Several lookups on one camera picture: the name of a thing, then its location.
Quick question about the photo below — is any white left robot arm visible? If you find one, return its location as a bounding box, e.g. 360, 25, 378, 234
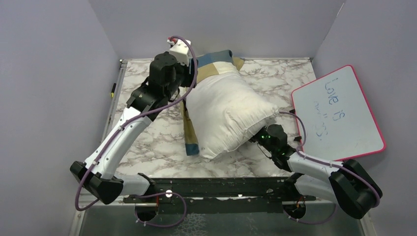
69, 52, 198, 211

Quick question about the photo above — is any yellow black marker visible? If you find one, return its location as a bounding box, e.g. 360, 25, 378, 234
110, 83, 117, 98

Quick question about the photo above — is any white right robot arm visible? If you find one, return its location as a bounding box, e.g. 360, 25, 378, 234
250, 124, 383, 219

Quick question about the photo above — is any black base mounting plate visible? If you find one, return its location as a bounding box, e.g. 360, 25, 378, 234
89, 173, 353, 216

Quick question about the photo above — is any aluminium table edge rail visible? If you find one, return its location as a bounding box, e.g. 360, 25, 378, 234
100, 59, 128, 145

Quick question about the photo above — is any blue yellow patchwork pillowcase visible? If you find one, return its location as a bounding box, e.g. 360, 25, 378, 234
180, 50, 245, 156

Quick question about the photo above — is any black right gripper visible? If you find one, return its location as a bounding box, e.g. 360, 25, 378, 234
234, 118, 276, 155

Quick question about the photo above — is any white pillow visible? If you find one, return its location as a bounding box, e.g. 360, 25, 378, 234
190, 73, 279, 159

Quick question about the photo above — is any aluminium front rail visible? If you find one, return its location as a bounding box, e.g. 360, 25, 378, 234
76, 181, 367, 207

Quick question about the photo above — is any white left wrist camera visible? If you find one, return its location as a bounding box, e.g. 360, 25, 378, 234
167, 37, 192, 66

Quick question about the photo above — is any pink framed whiteboard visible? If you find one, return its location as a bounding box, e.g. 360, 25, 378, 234
291, 65, 386, 161

